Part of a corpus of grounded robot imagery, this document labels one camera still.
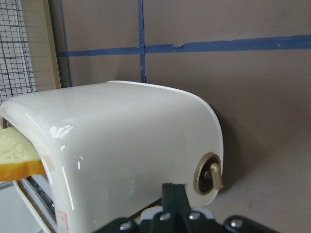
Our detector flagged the white two-slot toaster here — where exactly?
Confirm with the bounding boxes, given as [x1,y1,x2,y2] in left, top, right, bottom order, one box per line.
[0,81,224,233]

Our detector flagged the wire and wood storage basket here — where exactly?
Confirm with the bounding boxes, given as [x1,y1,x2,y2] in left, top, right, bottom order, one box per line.
[0,0,63,102]

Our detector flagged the toast bread slice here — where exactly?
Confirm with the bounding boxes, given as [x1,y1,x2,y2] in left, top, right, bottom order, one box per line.
[0,127,45,182]

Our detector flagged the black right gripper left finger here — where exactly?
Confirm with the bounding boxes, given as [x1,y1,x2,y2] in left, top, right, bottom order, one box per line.
[95,183,178,233]

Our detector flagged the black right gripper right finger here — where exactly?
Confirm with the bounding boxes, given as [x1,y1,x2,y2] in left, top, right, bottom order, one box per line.
[173,184,276,233]

